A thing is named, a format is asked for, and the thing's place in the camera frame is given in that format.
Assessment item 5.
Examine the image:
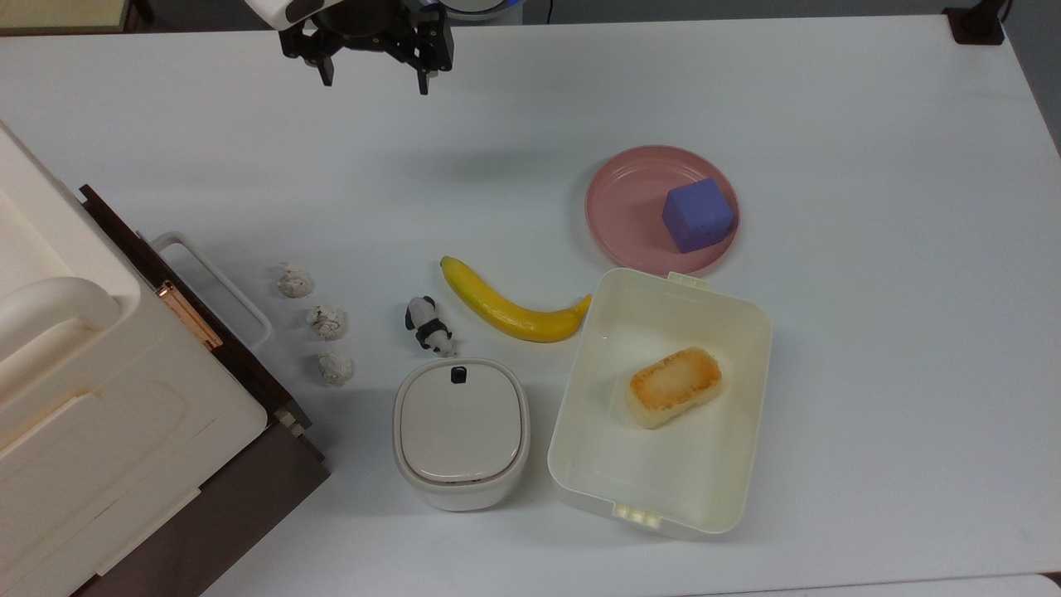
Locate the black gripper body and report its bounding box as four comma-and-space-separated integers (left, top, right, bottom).
312, 0, 414, 52

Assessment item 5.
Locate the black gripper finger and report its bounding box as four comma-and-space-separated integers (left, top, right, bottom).
388, 10, 456, 96
279, 23, 338, 87

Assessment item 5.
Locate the wooden drawer with white handle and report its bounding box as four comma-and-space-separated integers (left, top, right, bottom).
79, 184, 314, 434

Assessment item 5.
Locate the cream open plastic bin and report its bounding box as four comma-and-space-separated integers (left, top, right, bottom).
547, 268, 774, 541

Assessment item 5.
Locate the crumpled white paper ball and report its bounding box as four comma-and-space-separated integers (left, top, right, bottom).
306, 304, 349, 341
276, 263, 316, 299
317, 350, 356, 387

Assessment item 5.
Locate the pink round plate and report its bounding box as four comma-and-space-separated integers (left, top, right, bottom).
584, 145, 741, 276

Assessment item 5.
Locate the yellowish side desk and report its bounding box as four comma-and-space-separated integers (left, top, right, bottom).
0, 0, 135, 36

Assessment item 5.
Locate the small panda toy figure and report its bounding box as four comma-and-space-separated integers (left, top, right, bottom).
404, 295, 458, 358

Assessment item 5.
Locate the yellow banana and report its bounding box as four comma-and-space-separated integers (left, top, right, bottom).
439, 255, 593, 344

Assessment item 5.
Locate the copper latch on storage box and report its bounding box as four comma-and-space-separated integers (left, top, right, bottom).
155, 279, 225, 352

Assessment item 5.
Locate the purple foam cube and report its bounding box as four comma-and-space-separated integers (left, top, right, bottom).
661, 177, 737, 254

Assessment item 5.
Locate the white lidded square container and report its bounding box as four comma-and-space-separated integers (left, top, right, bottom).
392, 357, 532, 512

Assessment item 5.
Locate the cream plastic storage box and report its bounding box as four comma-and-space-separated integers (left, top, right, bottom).
0, 120, 271, 597

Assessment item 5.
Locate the toasted bread piece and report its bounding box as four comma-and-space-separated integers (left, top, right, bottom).
625, 347, 724, 430

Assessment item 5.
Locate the dark brown wooden cabinet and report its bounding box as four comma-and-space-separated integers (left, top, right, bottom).
73, 415, 331, 597

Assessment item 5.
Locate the black stand base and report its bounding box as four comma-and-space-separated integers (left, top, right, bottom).
943, 0, 1014, 46

